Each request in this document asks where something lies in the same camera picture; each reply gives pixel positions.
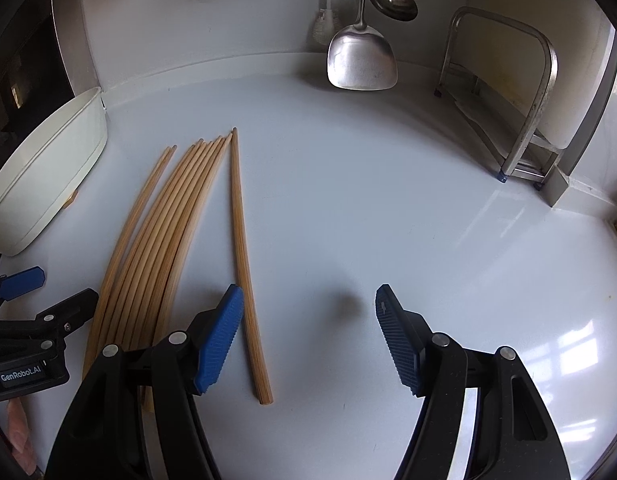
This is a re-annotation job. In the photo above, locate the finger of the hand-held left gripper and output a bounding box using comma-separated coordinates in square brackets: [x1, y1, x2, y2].
[0, 266, 46, 322]
[0, 288, 99, 356]

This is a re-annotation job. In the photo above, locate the single wooden chopstick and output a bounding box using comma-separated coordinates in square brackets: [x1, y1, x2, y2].
[230, 131, 265, 405]
[232, 127, 274, 405]

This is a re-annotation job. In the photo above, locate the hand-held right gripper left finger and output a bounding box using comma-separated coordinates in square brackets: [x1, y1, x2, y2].
[46, 284, 244, 480]

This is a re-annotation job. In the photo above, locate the bunch of wooden chopsticks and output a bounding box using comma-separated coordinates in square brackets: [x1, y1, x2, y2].
[82, 133, 234, 413]

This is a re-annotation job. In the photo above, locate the person's left hand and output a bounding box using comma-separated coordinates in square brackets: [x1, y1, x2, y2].
[6, 399, 37, 474]

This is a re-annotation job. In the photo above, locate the white round basin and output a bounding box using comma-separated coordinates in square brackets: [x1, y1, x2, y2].
[0, 86, 109, 257]

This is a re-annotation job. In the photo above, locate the glossy black panel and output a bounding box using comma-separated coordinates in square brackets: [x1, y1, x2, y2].
[0, 0, 75, 136]

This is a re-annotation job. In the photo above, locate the metal cooking spatula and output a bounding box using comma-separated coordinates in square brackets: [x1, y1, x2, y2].
[327, 0, 399, 92]

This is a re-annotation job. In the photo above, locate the stainless steel rack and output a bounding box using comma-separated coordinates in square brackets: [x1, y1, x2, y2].
[434, 6, 572, 184]

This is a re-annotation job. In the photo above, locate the white bottle brush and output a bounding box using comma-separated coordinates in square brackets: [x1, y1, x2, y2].
[311, 0, 342, 47]

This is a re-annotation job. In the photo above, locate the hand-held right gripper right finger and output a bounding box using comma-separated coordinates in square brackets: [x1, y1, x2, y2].
[375, 284, 571, 480]

